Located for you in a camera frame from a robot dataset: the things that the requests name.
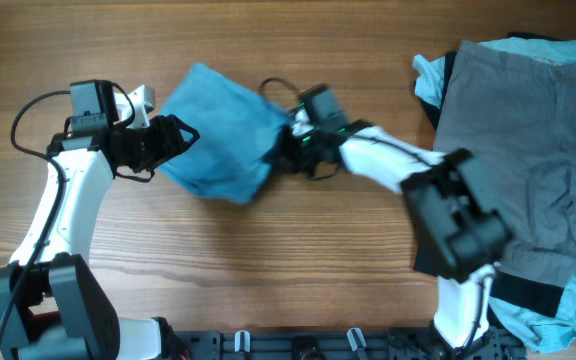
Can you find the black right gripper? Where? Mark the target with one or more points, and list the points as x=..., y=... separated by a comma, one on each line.
x=283, y=155

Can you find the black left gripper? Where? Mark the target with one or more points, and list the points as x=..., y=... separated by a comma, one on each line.
x=171, y=142

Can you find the light blue denim jeans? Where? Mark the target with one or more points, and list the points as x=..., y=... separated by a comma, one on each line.
x=239, y=134

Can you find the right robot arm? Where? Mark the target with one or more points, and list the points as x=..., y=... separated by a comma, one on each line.
x=453, y=212

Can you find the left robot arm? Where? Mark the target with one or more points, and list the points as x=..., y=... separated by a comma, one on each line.
x=51, y=305

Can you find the grey shirt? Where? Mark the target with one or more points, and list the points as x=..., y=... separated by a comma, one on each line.
x=518, y=116

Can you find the black garment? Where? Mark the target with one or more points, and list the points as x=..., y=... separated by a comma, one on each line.
x=430, y=88

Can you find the light blue garment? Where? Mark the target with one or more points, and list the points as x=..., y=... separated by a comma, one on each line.
x=540, y=333

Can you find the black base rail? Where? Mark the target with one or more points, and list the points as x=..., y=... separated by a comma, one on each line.
x=353, y=344

